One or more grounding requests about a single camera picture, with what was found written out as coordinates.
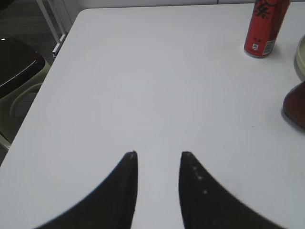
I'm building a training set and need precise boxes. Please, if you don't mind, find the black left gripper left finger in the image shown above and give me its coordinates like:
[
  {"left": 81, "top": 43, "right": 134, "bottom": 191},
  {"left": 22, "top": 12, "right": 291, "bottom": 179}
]
[{"left": 40, "top": 151, "right": 138, "bottom": 229}]

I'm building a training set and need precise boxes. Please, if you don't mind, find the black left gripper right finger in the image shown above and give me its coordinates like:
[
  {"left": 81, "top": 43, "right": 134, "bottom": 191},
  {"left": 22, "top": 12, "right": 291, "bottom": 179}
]
[{"left": 179, "top": 152, "right": 279, "bottom": 229}]

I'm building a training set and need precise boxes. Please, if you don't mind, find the beige round plate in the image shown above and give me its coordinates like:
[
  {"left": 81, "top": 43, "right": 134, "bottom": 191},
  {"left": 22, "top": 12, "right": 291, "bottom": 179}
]
[{"left": 295, "top": 36, "right": 305, "bottom": 82}]

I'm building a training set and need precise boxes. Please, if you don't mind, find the dark red apple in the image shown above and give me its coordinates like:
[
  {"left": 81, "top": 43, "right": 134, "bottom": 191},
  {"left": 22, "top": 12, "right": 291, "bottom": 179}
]
[{"left": 283, "top": 82, "right": 305, "bottom": 130}]

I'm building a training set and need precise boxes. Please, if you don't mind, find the red soda can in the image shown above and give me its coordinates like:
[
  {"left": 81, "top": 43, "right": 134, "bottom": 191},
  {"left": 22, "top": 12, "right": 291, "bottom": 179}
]
[{"left": 244, "top": 0, "right": 290, "bottom": 58}]

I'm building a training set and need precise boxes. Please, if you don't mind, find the white metal frame leg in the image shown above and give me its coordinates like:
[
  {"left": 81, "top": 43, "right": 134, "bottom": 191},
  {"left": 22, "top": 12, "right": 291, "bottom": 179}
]
[{"left": 36, "top": 0, "right": 72, "bottom": 59}]

